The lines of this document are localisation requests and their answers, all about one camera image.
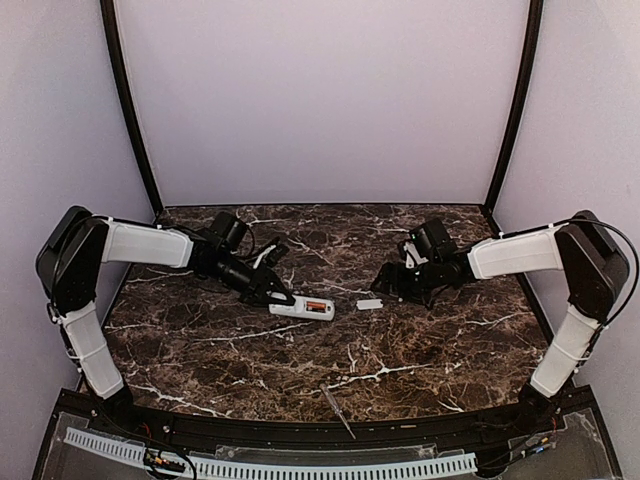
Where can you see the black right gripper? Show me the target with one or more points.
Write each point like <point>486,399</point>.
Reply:
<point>386,272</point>

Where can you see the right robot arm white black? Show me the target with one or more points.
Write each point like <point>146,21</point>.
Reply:
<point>600,278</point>

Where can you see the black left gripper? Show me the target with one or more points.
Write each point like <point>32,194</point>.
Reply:
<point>256,292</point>

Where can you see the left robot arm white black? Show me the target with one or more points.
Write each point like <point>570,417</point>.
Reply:
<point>70,263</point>

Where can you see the black left frame post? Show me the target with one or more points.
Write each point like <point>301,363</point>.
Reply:
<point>128,109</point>

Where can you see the black right frame post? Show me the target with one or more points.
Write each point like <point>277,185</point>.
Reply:
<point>526,65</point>

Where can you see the black front table rail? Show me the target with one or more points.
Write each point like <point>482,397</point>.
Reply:
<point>483,430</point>

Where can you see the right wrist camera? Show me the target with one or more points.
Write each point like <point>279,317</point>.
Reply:
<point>410,255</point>

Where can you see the white remote control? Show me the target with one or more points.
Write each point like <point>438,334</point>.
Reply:
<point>298,309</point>

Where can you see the white slotted cable duct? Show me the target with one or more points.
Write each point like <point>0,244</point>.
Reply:
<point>253,463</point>

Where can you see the white battery cover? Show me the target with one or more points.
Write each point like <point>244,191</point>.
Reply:
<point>369,304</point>

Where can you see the screwdriver with clear handle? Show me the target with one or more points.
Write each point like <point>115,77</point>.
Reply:
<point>337,409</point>

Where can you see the black frame post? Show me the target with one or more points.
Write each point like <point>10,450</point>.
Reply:
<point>526,65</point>
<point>128,109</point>

